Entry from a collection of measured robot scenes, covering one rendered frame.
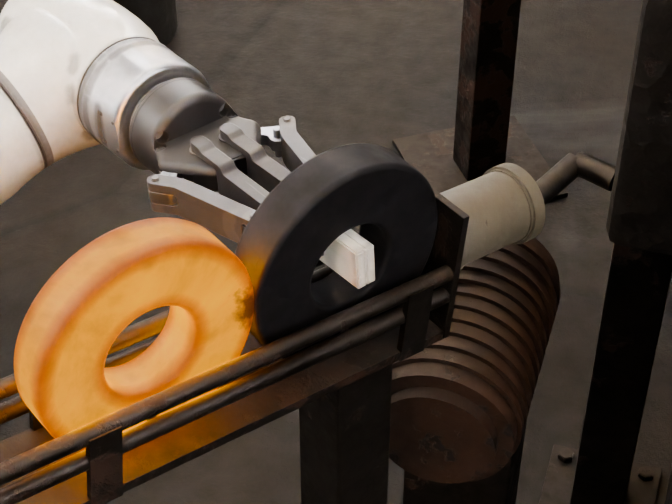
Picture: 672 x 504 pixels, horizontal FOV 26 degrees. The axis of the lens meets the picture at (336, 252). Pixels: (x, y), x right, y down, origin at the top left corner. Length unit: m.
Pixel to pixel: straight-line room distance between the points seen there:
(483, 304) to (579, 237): 0.90
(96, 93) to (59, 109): 0.04
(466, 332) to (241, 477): 0.65
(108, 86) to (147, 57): 0.04
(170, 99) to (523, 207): 0.27
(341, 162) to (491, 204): 0.15
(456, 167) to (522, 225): 1.12
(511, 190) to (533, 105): 1.28
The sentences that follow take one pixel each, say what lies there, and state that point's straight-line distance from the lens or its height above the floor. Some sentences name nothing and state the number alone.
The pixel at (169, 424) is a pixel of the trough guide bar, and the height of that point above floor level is 0.68.
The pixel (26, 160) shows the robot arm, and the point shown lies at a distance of 1.14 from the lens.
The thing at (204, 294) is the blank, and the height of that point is 0.75.
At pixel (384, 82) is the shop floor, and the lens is 2.36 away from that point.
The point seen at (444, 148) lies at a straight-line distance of 2.21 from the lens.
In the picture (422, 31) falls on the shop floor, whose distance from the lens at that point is 2.48.
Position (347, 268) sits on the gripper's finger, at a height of 0.71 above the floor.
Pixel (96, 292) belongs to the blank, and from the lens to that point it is 0.83.
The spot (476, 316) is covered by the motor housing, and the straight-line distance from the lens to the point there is 1.18.
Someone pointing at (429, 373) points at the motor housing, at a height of 0.53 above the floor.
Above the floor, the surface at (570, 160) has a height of 0.61.
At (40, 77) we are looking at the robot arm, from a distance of 1.13.
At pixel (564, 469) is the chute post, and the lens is 1.77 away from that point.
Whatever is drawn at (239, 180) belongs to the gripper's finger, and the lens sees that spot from 1.01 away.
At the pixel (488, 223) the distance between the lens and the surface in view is 1.03.
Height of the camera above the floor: 1.35
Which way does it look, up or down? 42 degrees down
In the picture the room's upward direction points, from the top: straight up
